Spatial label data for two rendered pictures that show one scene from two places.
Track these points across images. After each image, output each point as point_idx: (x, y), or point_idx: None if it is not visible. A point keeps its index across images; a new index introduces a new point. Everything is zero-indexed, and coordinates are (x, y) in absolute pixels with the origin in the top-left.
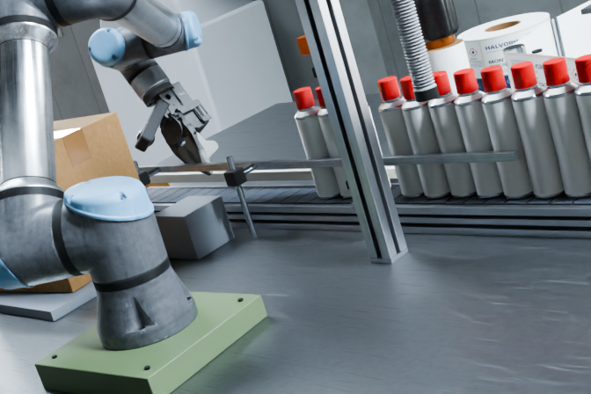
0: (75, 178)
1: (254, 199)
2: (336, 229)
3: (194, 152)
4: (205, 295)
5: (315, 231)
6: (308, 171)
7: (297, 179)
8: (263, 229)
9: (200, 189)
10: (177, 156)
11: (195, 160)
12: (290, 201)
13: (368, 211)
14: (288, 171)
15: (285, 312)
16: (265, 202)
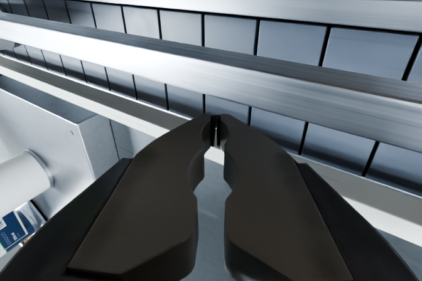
0: None
1: (101, 22)
2: None
3: (167, 165)
4: None
5: None
6: (21, 73)
7: (54, 74)
8: None
9: (378, 161)
10: (376, 241)
11: (224, 157)
12: None
13: None
14: (49, 83)
15: None
16: (66, 0)
